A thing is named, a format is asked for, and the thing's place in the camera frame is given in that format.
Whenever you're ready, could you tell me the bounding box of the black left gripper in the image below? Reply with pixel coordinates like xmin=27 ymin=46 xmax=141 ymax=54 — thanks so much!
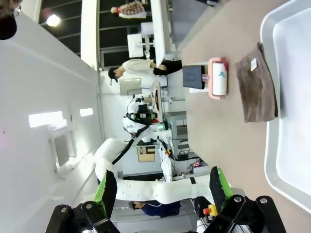
xmin=127 ymin=104 xmax=156 ymax=120

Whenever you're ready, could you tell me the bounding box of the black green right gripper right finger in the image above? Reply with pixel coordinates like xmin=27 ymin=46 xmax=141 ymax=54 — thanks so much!
xmin=204 ymin=166 xmax=289 ymax=233

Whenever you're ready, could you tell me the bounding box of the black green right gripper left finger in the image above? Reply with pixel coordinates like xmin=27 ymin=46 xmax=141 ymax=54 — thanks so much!
xmin=43 ymin=169 xmax=120 ymax=233

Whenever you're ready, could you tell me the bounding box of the brown towel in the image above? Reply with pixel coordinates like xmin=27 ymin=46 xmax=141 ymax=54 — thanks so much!
xmin=234 ymin=42 xmax=279 ymax=123

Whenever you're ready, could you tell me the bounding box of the red yellow emergency stop button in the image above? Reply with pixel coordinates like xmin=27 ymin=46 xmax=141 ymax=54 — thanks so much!
xmin=203 ymin=204 xmax=219 ymax=216

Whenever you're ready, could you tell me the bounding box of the grey metal cabinet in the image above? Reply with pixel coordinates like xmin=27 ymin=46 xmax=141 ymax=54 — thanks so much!
xmin=119 ymin=78 xmax=142 ymax=96

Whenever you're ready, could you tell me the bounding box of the white cabinet with tan panel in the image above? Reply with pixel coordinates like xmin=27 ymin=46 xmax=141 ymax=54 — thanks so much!
xmin=136 ymin=145 xmax=156 ymax=163

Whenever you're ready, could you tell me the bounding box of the person in white shirt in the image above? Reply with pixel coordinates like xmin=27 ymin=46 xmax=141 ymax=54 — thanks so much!
xmin=108 ymin=59 xmax=183 ymax=84

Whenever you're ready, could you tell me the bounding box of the black electronics box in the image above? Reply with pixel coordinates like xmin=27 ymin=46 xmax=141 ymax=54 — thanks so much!
xmin=177 ymin=152 xmax=192 ymax=162

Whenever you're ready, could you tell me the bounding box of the person in blue shirt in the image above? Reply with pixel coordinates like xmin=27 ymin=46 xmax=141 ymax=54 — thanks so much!
xmin=128 ymin=200 xmax=182 ymax=218

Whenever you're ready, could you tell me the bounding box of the white paper sheet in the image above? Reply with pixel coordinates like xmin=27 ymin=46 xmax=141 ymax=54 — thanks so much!
xmin=189 ymin=86 xmax=210 ymax=94

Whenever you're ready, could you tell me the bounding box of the dark grey sponge block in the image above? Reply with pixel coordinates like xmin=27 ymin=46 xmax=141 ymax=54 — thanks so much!
xmin=182 ymin=65 xmax=205 ymax=90

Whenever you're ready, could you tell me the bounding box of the white monitor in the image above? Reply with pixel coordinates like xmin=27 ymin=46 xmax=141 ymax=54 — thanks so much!
xmin=127 ymin=33 xmax=144 ymax=58

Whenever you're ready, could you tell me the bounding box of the white lint roller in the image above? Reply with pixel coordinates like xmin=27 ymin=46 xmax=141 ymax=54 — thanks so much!
xmin=203 ymin=62 xmax=228 ymax=96

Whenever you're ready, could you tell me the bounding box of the grey metal tray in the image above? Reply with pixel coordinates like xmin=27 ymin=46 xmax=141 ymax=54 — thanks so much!
xmin=259 ymin=0 xmax=311 ymax=212

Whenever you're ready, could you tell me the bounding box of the white desk top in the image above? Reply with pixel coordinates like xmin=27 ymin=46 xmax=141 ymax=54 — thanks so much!
xmin=150 ymin=0 xmax=173 ymax=68

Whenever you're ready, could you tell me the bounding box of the pink lint roller holder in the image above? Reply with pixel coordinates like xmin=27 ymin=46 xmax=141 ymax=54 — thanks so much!
xmin=207 ymin=57 xmax=229 ymax=100

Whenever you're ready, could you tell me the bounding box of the person in plaid shirt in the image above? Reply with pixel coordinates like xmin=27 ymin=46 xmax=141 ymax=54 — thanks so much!
xmin=110 ymin=0 xmax=147 ymax=19

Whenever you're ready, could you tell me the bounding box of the round ceiling lamp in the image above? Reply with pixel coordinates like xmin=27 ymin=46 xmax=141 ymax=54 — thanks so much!
xmin=46 ymin=14 xmax=61 ymax=27

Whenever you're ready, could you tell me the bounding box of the aluminium frame rack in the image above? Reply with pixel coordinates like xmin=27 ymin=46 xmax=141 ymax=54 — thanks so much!
xmin=162 ymin=111 xmax=188 ymax=148

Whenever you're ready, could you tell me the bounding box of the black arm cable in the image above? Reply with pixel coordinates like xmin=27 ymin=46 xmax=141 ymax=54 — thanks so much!
xmin=111 ymin=123 xmax=150 ymax=166

